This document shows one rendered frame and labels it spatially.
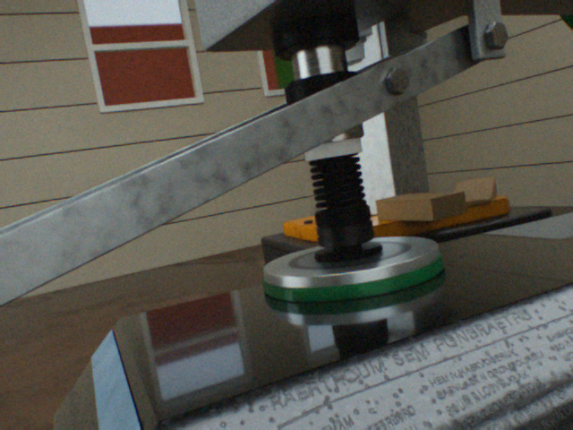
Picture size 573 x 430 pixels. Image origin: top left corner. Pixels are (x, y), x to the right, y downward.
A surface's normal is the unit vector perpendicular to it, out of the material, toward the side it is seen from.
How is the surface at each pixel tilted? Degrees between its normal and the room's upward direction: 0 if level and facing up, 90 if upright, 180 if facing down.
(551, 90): 90
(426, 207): 90
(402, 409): 45
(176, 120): 90
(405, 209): 90
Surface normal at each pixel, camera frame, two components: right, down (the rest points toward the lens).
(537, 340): 0.18, -0.68
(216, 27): -0.84, 0.19
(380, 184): -0.64, 0.19
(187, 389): -0.16, -0.98
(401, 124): 0.75, -0.05
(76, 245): 0.51, 0.00
